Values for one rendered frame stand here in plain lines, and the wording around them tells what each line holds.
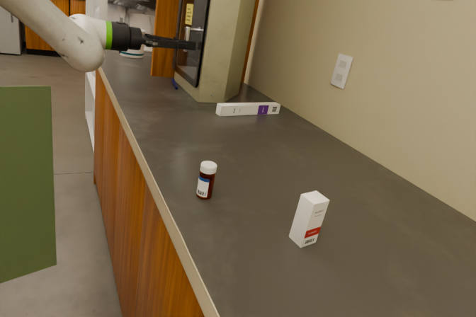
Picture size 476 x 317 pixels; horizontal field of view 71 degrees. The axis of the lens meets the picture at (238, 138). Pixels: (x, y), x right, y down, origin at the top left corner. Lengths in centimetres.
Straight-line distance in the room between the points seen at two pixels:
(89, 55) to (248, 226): 67
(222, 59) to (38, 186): 94
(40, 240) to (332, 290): 42
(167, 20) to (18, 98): 122
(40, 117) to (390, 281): 57
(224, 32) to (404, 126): 69
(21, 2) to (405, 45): 103
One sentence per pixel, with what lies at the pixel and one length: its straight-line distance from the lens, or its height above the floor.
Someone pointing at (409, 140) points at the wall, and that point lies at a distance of 110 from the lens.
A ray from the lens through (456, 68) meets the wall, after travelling 104.
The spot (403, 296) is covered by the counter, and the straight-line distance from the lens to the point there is 63.
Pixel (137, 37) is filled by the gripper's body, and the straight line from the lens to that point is 120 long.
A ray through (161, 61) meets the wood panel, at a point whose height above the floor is 101.
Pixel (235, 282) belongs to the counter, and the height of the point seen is 94.
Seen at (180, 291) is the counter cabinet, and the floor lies 77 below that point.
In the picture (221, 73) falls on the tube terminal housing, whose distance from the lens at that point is 130.
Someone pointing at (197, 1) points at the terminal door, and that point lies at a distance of 134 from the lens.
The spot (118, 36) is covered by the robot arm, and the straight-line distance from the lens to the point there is 118.
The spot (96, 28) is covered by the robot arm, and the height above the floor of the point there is 117.
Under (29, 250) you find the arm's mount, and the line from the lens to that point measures 52.
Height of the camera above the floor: 131
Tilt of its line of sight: 22 degrees down
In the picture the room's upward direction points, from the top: 11 degrees clockwise
